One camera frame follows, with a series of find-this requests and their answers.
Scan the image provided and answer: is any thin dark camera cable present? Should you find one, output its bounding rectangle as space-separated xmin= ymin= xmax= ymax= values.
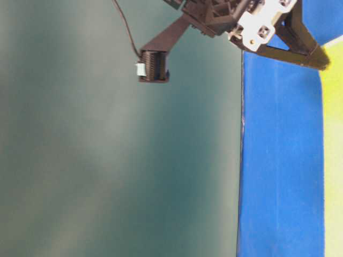
xmin=111 ymin=0 xmax=142 ymax=58

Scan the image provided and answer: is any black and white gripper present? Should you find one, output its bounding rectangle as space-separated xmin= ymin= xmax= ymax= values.
xmin=165 ymin=0 xmax=330 ymax=70

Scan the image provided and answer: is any blue table mat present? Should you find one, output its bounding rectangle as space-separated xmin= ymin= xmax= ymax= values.
xmin=237 ymin=1 xmax=342 ymax=256

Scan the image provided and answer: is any yellow-green towel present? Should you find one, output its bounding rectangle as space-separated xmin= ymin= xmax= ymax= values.
xmin=319 ymin=37 xmax=342 ymax=256

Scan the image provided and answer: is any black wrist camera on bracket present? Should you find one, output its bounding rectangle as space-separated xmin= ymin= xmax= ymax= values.
xmin=136 ymin=16 xmax=190 ymax=83

